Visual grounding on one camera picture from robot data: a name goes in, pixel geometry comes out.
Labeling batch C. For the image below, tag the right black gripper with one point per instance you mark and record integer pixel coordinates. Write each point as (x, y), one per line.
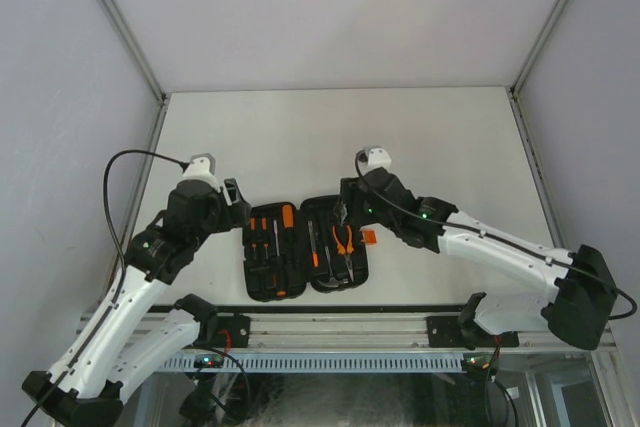
(352, 193)

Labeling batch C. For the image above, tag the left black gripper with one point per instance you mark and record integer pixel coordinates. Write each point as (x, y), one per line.
(239, 208)

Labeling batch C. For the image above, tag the small orange black precision screwdriver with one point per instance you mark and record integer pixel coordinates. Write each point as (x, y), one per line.
(253, 239)

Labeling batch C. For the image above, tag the orange handled needle-nose pliers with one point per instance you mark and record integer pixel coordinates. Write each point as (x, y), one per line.
(343, 240)

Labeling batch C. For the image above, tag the orange grip bit screwdriver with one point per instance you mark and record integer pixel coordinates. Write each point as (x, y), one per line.
(288, 219)

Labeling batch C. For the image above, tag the black plastic tool case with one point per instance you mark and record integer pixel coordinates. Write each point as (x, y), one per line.
(297, 259)

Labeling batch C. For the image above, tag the black orange handled screwdriver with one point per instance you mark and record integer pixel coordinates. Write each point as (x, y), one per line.
(280, 278)

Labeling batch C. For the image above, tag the black handled claw hammer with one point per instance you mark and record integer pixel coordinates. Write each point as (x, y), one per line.
(332, 283)

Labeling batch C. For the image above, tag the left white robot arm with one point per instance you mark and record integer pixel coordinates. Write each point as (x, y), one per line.
(90, 384)

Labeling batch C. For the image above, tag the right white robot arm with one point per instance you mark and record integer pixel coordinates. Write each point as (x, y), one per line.
(569, 293)

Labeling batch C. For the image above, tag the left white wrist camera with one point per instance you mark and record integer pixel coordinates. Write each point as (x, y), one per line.
(201, 167)

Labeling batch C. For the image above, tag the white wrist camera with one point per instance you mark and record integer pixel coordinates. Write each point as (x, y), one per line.
(201, 167)
(373, 157)

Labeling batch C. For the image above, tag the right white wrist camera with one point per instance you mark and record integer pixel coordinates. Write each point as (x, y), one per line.
(373, 157)

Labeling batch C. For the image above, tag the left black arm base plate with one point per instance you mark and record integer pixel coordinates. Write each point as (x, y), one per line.
(227, 332)

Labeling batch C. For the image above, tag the aluminium front frame rail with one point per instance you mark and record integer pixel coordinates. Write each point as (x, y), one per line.
(319, 332)

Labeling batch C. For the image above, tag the blue slotted cable duct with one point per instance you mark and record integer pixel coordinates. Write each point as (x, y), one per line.
(299, 363)

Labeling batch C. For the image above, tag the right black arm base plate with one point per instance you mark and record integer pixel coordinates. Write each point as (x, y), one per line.
(448, 332)

